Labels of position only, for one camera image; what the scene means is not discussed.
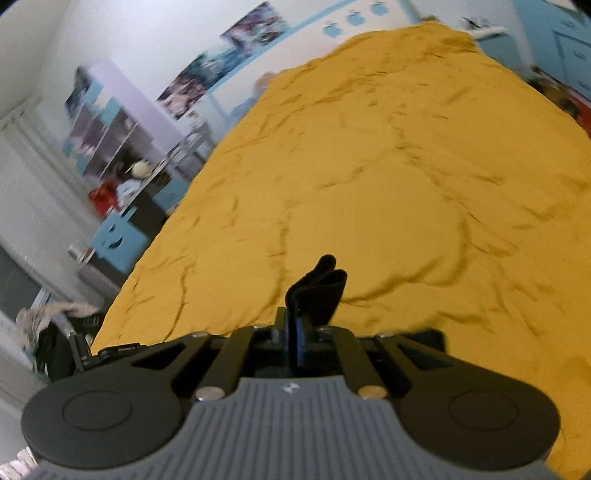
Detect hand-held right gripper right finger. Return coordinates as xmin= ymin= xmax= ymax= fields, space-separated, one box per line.
xmin=295 ymin=316 xmax=455 ymax=401

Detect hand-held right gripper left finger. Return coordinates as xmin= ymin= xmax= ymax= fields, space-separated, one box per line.
xmin=131 ymin=307 xmax=296 ymax=401

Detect black pants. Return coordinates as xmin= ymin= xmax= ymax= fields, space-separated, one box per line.
xmin=283 ymin=254 xmax=446 ymax=358

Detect pale crumpled cloth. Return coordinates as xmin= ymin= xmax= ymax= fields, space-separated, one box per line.
xmin=16 ymin=301 xmax=101 ymax=334

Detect blue chair with face cutout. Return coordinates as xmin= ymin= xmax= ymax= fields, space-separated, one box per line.
xmin=89 ymin=207 xmax=151 ymax=274

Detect white plastic bag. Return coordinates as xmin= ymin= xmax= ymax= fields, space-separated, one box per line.
xmin=115 ymin=179 xmax=140 ymax=205

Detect desk with blue drawers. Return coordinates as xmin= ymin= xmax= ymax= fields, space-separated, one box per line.
xmin=88 ymin=157 xmax=191 ymax=232

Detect yellow bed blanket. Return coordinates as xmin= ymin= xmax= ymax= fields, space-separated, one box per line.
xmin=90 ymin=21 xmax=591 ymax=478

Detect grey plastic chair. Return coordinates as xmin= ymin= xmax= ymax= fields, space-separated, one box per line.
xmin=167 ymin=136 xmax=206 ymax=172
xmin=187 ymin=117 xmax=216 ymax=155

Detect white and blue bookshelf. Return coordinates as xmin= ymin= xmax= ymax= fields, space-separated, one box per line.
xmin=62 ymin=64 xmax=186 ymax=182

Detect blue pillow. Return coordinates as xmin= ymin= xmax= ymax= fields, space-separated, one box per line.
xmin=230 ymin=71 xmax=279 ymax=121

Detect white and blue headboard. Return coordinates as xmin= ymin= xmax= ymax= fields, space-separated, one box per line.
xmin=203 ymin=0 xmax=435 ymax=126

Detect white nightstand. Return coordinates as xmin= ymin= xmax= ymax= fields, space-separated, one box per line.
xmin=470 ymin=25 xmax=511 ymax=43

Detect blue and white wardrobe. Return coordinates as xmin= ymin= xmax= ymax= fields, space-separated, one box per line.
xmin=512 ymin=0 xmax=591 ymax=103

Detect wall poster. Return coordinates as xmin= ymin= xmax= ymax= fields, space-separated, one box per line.
xmin=196 ymin=44 xmax=245 ymax=92
xmin=157 ymin=69 xmax=209 ymax=121
xmin=221 ymin=1 xmax=290 ymax=53

